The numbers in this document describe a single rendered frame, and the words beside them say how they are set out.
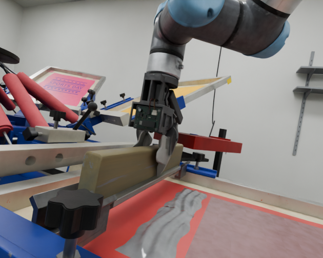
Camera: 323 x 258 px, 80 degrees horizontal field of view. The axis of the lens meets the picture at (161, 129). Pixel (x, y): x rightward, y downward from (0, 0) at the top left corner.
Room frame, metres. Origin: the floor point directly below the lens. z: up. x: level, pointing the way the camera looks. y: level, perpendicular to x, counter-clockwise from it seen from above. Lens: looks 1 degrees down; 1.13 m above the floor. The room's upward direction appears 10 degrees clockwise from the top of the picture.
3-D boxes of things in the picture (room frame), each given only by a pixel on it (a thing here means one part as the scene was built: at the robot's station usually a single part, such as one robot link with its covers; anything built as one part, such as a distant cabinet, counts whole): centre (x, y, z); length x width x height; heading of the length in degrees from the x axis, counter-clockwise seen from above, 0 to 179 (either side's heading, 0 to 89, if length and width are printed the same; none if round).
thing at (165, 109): (0.41, 0.02, 1.17); 0.09 x 0.08 x 0.12; 158
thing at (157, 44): (0.42, 0.02, 1.33); 0.09 x 0.08 x 0.11; 15
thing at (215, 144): (1.63, -0.33, 1.06); 0.61 x 0.46 x 0.12; 128
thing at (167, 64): (0.42, 0.01, 1.25); 0.08 x 0.08 x 0.05
